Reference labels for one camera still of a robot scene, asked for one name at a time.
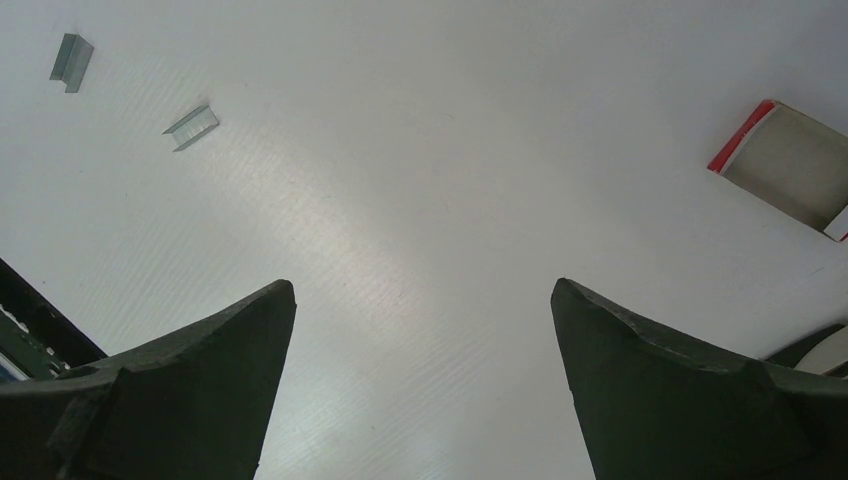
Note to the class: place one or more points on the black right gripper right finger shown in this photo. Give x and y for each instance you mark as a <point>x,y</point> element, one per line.
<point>655,403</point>

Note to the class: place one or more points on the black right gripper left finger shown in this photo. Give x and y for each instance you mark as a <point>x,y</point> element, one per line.
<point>192,404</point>

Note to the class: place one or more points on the staple box inner tray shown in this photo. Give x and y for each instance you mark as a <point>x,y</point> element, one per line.
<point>792,162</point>

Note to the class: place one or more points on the silver staple strip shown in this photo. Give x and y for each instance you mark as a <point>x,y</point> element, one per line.
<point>72,61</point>
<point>192,127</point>

